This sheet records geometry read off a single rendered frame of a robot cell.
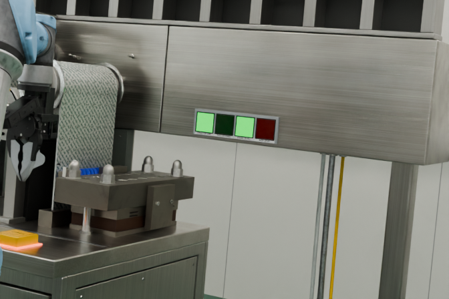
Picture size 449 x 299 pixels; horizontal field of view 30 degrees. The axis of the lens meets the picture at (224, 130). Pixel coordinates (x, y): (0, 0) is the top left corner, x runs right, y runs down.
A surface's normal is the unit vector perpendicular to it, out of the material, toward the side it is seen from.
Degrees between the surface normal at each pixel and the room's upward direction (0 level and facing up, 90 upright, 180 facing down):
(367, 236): 90
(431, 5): 90
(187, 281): 90
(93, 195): 90
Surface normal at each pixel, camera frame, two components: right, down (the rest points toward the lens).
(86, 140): 0.88, 0.11
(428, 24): -0.47, 0.00
